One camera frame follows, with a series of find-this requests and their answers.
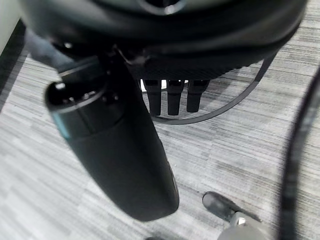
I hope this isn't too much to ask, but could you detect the black baseboard strip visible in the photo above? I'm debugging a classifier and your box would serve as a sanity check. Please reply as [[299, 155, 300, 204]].
[[0, 21, 32, 115]]

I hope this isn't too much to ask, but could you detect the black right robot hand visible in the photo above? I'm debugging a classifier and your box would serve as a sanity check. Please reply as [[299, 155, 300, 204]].
[[19, 0, 309, 222]]

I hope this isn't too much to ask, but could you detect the dark robot foot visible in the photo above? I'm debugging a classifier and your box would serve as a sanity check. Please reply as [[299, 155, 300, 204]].
[[201, 191, 262, 224]]

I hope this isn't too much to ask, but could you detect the silver robot leg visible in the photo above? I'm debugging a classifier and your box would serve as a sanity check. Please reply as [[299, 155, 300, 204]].
[[216, 212, 283, 240]]

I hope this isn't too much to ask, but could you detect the thin black cable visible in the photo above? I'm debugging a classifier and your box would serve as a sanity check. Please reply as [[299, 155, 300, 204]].
[[138, 51, 278, 126]]

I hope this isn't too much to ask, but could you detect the thick black cable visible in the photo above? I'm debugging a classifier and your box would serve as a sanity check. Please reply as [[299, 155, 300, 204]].
[[279, 70, 320, 240]]

